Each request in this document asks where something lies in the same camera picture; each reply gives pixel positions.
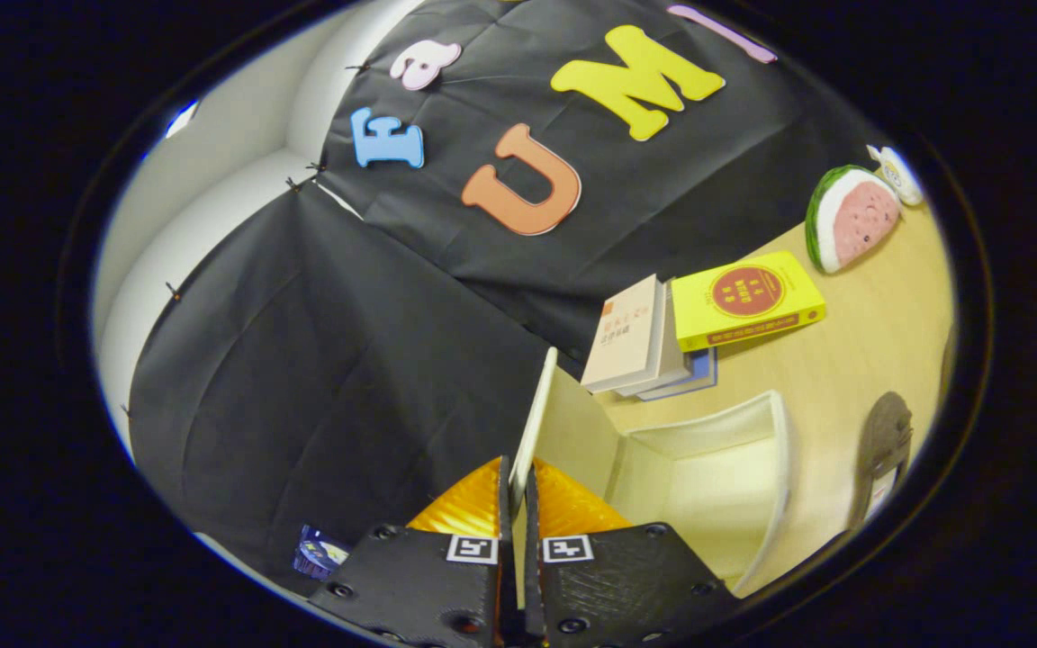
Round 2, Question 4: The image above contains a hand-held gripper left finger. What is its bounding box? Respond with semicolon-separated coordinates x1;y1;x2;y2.
307;454;519;648

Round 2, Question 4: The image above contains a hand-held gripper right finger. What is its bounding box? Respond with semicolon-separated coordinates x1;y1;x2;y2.
523;457;740;648

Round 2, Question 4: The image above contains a cream fabric storage box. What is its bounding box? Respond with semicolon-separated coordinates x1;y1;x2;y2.
508;346;794;599

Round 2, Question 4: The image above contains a blue lit screen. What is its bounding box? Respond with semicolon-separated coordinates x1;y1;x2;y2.
293;525;350;579

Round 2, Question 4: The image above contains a blue book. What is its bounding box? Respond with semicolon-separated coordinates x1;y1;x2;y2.
636;346;719;402

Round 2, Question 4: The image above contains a beige book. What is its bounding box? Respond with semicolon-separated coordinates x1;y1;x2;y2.
580;274;690;399

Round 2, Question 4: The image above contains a yellow book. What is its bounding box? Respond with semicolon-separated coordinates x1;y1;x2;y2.
670;250;827;354

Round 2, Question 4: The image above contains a watermelon slice plush toy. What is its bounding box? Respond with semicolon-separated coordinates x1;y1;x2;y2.
805;165;903;275

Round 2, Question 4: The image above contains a white plush toy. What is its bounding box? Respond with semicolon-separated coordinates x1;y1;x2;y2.
868;144;924;206

